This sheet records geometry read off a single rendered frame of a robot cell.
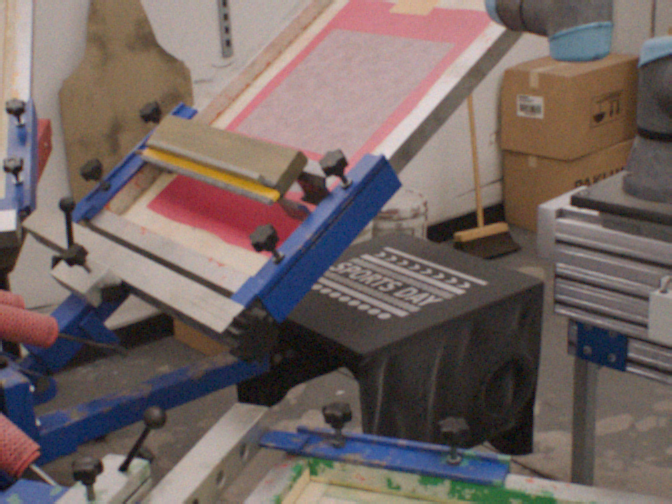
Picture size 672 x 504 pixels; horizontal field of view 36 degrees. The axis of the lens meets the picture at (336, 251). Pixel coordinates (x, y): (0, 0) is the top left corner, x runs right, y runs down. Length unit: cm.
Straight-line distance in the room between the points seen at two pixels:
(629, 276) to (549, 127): 341
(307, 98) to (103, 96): 197
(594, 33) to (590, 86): 377
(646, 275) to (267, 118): 77
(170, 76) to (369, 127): 227
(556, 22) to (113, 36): 274
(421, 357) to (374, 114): 45
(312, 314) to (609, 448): 164
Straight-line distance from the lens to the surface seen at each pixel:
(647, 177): 159
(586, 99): 505
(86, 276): 169
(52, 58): 384
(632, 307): 167
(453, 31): 192
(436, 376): 198
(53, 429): 176
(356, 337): 187
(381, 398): 190
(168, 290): 160
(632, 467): 334
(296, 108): 196
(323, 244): 158
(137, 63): 392
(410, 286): 209
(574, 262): 170
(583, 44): 130
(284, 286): 155
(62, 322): 171
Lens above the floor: 173
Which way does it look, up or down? 20 degrees down
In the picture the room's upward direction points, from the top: 3 degrees counter-clockwise
